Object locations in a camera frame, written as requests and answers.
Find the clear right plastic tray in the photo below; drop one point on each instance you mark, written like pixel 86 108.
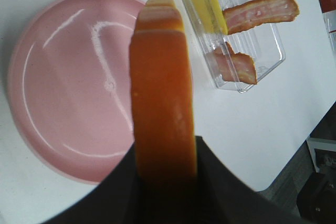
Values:
pixel 262 43

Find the white shelf frame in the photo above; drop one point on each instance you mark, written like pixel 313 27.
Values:
pixel 322 152

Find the bacon strip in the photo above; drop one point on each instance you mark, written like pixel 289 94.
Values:
pixel 227 66
pixel 257 12

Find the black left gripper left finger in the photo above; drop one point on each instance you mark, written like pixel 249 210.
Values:
pixel 117 199

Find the pink round plate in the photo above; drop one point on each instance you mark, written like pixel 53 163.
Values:
pixel 69 86

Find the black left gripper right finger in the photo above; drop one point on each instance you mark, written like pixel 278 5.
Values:
pixel 221 197

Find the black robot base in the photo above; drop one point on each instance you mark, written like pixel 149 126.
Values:
pixel 316 200

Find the yellow cheese slice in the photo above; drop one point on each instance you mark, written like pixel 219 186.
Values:
pixel 211 16

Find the bread slice with orange crust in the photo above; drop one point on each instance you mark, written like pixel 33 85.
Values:
pixel 161 95

